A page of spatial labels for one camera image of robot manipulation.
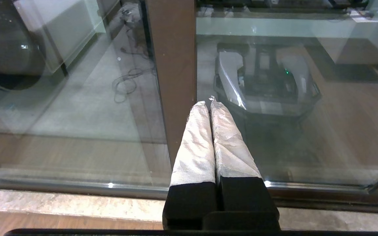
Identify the grey coiled floor cable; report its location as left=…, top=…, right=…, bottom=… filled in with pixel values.
left=112, top=46, right=157, bottom=104

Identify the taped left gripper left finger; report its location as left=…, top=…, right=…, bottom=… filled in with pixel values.
left=162, top=101, right=218, bottom=230

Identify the brown framed fixed glass panel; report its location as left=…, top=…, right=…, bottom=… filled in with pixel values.
left=0, top=0, right=198, bottom=200

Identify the door floor track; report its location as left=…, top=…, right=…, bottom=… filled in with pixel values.
left=0, top=188, right=378, bottom=215

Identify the brown framed sliding glass door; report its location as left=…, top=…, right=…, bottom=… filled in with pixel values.
left=140, top=0, right=378, bottom=207

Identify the grey stone railing sill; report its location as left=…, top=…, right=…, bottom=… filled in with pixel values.
left=197, top=8, right=373, bottom=19

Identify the black metal balcony railing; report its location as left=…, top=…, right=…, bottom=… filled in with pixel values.
left=197, top=0, right=370, bottom=10

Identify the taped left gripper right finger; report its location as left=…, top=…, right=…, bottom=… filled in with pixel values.
left=209, top=96, right=279, bottom=212

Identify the large black rounded object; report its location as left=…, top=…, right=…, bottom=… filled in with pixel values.
left=0, top=0, right=47, bottom=90

